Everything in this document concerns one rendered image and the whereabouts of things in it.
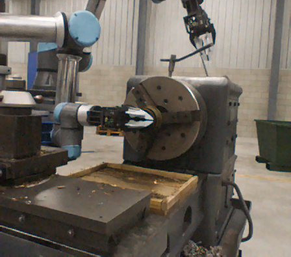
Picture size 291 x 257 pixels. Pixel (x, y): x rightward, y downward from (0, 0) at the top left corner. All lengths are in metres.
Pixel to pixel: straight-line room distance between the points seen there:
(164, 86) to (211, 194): 0.47
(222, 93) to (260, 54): 10.07
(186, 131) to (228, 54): 10.18
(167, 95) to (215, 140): 0.28
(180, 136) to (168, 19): 10.79
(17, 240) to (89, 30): 0.71
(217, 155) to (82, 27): 0.69
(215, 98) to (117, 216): 0.81
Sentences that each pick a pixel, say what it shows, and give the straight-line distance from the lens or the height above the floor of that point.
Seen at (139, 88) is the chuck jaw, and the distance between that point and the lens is 1.09.
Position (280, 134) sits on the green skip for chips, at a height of 0.68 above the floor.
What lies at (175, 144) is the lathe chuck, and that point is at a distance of 1.08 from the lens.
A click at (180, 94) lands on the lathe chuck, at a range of 1.07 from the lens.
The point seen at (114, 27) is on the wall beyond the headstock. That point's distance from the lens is 12.39.
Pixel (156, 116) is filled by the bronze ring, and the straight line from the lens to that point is 0.98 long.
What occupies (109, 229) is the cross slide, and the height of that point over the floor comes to 0.96.
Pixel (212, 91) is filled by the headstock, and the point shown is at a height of 1.19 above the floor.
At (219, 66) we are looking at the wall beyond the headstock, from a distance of 11.17.
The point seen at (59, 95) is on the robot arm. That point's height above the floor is 1.14.
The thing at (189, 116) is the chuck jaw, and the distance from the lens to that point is 1.02.
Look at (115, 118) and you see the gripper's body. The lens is 0.93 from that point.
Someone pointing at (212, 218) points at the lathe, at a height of 0.69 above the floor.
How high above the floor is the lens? 1.15
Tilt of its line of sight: 4 degrees down
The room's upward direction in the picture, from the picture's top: 3 degrees clockwise
